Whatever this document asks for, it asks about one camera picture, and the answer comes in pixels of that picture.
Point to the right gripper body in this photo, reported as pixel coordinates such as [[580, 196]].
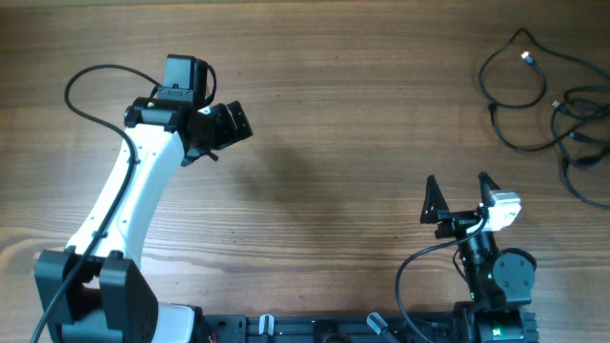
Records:
[[457, 222]]

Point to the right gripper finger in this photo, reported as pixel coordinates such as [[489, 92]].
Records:
[[435, 208], [487, 187]]

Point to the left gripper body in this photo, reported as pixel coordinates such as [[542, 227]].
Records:
[[223, 131]]

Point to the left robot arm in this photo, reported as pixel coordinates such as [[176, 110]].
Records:
[[93, 290]]

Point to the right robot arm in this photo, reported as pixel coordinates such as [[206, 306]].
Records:
[[500, 281]]

